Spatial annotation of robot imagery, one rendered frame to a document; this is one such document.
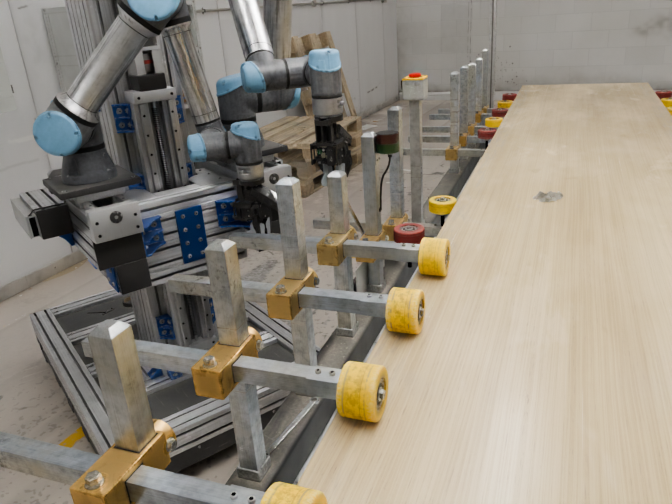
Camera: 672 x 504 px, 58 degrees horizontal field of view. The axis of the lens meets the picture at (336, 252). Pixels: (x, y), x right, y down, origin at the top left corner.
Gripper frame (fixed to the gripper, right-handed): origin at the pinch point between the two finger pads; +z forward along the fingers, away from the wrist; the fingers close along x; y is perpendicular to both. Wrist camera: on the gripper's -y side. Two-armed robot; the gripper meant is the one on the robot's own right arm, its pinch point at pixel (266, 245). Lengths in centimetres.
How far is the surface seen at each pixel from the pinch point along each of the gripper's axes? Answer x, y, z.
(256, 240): 26.5, -12.3, -12.8
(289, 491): 99, -54, -15
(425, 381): 65, -61, -7
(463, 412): 71, -68, -7
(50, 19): -153, 210, -66
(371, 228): -2.3, -31.5, -6.4
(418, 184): -53, -32, -4
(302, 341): 48, -32, -1
